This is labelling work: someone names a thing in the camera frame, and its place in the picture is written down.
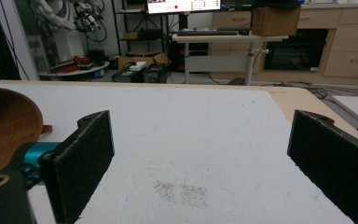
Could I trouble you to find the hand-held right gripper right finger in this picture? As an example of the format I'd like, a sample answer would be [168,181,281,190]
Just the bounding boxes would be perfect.
[286,109,358,224]

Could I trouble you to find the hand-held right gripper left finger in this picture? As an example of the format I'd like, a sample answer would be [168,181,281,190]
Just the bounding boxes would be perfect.
[38,109,116,224]

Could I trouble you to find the white board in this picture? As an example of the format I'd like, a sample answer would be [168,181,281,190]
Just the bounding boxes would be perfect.
[331,94,358,124]

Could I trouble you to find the brown wooden bowl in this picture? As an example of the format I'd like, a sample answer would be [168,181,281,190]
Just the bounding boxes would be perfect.
[0,87,53,179]

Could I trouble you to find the round white platform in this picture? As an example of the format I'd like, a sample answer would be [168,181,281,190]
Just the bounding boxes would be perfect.
[38,61,110,78]

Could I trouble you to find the white foam mat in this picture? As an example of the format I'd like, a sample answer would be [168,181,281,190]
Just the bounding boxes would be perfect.
[0,81,356,224]

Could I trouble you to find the black equipment case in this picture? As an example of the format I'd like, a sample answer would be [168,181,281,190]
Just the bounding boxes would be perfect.
[111,63,169,84]

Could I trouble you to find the wooden cabinet with drawers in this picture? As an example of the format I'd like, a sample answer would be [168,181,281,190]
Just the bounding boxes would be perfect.
[212,3,358,87]

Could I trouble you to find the black built-in oven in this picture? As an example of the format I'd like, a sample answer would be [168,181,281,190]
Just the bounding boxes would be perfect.
[264,28,329,72]

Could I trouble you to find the open cardboard box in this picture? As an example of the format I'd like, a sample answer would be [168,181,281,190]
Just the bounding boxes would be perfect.
[117,51,170,71]

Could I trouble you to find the brown cardboard box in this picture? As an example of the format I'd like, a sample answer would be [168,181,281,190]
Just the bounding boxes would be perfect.
[251,7,301,37]

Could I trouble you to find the white robot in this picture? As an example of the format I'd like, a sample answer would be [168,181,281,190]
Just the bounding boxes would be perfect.
[29,0,104,62]

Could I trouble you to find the black metal shelf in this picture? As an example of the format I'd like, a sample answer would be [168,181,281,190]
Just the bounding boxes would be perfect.
[111,0,181,57]

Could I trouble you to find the standing desk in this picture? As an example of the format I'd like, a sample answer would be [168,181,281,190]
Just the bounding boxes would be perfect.
[171,33,289,86]

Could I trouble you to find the black keyboard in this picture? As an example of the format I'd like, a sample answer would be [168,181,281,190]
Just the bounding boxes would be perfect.
[176,29,240,37]

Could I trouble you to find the computer monitor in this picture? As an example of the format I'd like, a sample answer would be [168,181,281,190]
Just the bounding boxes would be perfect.
[146,0,222,15]

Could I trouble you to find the black floor cables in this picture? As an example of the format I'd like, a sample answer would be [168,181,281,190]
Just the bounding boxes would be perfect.
[260,80,358,101]

